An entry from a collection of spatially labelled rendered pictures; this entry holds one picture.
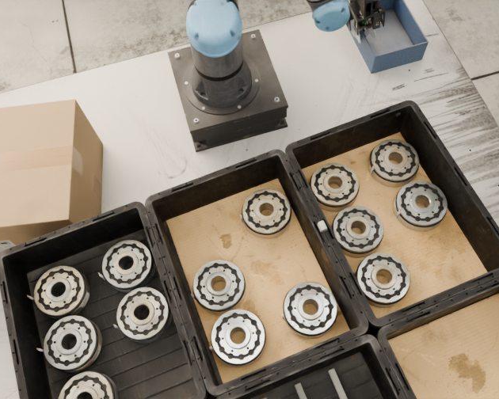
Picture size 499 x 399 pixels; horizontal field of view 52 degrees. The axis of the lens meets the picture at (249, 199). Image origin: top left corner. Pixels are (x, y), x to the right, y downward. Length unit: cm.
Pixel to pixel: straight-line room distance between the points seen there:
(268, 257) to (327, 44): 70
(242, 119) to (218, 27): 25
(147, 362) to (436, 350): 54
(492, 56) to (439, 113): 117
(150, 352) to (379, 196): 57
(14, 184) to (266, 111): 59
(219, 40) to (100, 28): 162
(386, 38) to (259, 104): 46
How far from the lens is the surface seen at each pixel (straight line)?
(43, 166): 117
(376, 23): 136
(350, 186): 108
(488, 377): 107
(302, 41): 152
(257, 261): 105
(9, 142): 124
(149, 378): 103
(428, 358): 104
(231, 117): 124
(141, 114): 142
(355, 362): 101
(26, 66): 267
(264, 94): 128
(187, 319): 93
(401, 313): 94
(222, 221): 108
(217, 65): 116
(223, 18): 112
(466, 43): 258
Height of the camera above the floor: 182
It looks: 65 degrees down
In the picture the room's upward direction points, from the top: 8 degrees counter-clockwise
